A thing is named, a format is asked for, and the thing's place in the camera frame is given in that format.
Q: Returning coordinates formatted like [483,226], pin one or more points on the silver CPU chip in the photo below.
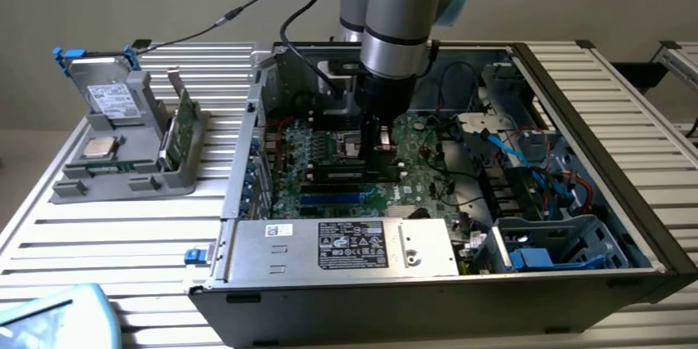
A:
[101,147]

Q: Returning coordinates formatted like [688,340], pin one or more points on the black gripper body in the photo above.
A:
[384,93]

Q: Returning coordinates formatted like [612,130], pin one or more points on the silver chipset heatsink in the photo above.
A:
[400,212]

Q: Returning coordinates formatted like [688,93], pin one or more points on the silver power supply unit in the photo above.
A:
[305,253]

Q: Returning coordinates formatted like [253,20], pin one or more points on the hard disk with blue caddy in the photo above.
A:
[111,93]

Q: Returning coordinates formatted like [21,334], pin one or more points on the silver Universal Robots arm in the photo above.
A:
[393,18]

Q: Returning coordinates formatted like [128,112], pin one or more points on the green motherboard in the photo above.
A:
[419,165]

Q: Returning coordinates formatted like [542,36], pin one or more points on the green graphics card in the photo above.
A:
[183,132]

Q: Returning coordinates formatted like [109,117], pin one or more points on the round coin battery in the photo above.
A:
[419,123]

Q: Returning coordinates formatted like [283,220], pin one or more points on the metal slat side table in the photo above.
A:
[678,56]

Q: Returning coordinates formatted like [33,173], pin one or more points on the open black PC case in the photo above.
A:
[414,308]

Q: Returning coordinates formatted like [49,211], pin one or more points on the light blue plastic object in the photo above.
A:
[60,320]

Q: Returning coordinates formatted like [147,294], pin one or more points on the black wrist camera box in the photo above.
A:
[336,70]

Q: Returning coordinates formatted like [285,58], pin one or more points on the black RAM stick in slot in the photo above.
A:
[337,172]

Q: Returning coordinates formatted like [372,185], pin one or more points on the blue case latch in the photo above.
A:
[196,255]

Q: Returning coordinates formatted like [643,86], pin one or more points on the blue expansion slot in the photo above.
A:
[329,198]

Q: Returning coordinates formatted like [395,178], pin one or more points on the grey parts rack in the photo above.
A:
[136,187]

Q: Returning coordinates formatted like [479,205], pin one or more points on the black expansion slot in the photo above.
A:
[329,189]

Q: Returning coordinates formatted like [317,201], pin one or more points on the silver drive bracket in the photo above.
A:
[484,126]

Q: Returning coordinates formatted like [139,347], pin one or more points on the green RAM stick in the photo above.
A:
[108,166]

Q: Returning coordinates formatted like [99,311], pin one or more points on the grey disk bay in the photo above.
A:
[578,234]

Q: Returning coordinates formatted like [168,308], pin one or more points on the CPU socket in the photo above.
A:
[343,144]

